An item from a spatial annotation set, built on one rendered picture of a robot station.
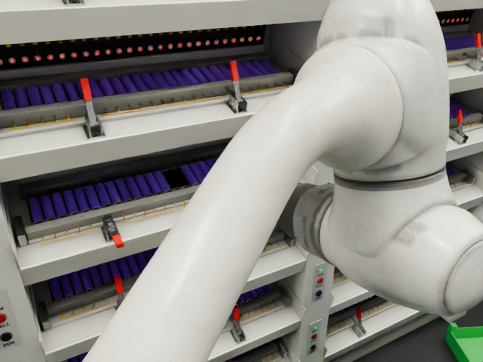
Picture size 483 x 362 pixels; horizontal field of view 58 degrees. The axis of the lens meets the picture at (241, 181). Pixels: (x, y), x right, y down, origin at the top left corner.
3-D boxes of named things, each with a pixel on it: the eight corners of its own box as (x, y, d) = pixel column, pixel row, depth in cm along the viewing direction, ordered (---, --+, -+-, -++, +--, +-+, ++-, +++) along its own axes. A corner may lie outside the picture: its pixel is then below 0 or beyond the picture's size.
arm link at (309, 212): (314, 200, 46) (283, 189, 51) (321, 278, 48) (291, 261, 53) (378, 180, 50) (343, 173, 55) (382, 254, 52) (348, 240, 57)
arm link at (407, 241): (389, 256, 52) (382, 150, 49) (521, 309, 39) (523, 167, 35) (317, 287, 48) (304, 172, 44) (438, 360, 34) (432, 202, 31)
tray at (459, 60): (517, 80, 121) (545, 32, 112) (349, 113, 95) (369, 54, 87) (460, 49, 134) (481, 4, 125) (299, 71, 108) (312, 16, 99)
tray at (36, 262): (308, 202, 101) (318, 171, 95) (24, 286, 75) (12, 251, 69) (265, 152, 113) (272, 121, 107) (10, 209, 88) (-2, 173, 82)
